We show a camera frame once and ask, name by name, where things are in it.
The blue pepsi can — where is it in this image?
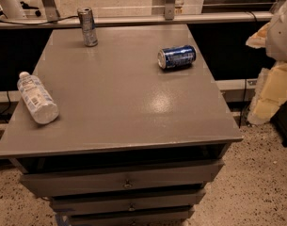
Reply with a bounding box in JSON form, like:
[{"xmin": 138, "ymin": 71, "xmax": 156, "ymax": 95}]
[{"xmin": 158, "ymin": 45, "xmax": 197, "ymax": 70}]

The clear plastic water bottle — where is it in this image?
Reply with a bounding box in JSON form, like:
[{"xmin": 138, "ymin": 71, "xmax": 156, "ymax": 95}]
[{"xmin": 17, "ymin": 72, "xmax": 59, "ymax": 124}]

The top grey drawer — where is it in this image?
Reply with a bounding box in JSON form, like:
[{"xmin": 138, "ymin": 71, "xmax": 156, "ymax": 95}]
[{"xmin": 21, "ymin": 159, "xmax": 224, "ymax": 197}]

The silver tall drink can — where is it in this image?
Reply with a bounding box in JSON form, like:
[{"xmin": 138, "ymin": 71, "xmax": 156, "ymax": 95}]
[{"xmin": 77, "ymin": 7, "xmax": 98, "ymax": 47}]

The grey drawer cabinet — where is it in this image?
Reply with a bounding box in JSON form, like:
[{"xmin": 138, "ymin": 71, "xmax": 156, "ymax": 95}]
[{"xmin": 0, "ymin": 24, "xmax": 244, "ymax": 226}]

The middle grey drawer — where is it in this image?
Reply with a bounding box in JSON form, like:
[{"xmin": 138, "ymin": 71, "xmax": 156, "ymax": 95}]
[{"xmin": 51, "ymin": 187, "xmax": 205, "ymax": 216}]

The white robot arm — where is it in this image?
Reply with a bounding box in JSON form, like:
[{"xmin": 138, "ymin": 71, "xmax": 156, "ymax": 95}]
[{"xmin": 265, "ymin": 0, "xmax": 287, "ymax": 62}]

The bottom grey drawer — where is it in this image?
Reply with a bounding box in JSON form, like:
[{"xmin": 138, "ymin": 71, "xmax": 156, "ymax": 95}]
[{"xmin": 69, "ymin": 206, "xmax": 194, "ymax": 226}]

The grey drawer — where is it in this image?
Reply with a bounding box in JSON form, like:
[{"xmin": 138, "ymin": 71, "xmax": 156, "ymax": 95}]
[
  {"xmin": 51, "ymin": 187, "xmax": 205, "ymax": 216},
  {"xmin": 21, "ymin": 159, "xmax": 224, "ymax": 197},
  {"xmin": 69, "ymin": 206, "xmax": 194, "ymax": 226}
]

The yellow foam block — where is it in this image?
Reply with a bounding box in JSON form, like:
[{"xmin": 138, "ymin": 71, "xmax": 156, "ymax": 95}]
[{"xmin": 247, "ymin": 61, "xmax": 287, "ymax": 125}]

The grey metal railing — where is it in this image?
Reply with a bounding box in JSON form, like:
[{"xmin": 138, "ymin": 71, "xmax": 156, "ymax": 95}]
[{"xmin": 0, "ymin": 11, "xmax": 273, "ymax": 29}]

